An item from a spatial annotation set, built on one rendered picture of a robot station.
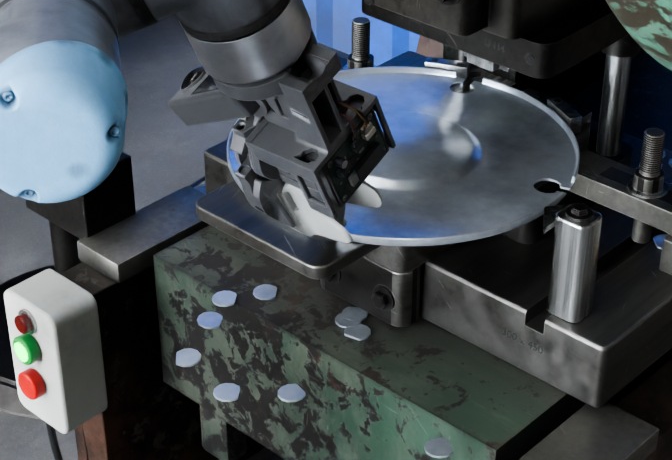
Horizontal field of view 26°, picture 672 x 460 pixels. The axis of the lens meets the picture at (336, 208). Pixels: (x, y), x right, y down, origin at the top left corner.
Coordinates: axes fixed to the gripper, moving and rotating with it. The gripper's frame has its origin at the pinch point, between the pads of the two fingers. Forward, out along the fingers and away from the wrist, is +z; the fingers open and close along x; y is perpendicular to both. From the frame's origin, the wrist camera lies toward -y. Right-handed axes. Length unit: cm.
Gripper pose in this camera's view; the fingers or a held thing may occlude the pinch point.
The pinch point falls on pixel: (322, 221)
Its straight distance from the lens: 108.7
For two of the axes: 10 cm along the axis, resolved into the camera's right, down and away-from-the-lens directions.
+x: 5.9, -7.2, 3.6
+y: 7.6, 3.4, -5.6
